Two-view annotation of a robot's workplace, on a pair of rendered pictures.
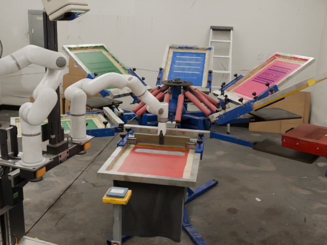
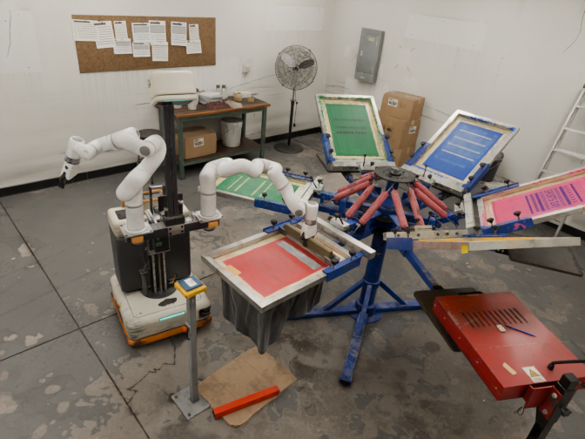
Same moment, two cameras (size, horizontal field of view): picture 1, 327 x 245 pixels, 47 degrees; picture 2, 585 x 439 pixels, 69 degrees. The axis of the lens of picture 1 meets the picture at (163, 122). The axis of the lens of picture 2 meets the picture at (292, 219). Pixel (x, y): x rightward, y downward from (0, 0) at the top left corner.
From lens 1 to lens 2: 158 cm
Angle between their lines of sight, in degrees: 36
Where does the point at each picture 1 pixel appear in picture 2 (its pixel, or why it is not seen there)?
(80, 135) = (205, 213)
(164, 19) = (520, 62)
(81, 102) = (205, 183)
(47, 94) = (131, 178)
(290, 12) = not seen: outside the picture
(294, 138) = (443, 309)
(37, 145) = (133, 216)
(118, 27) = (455, 64)
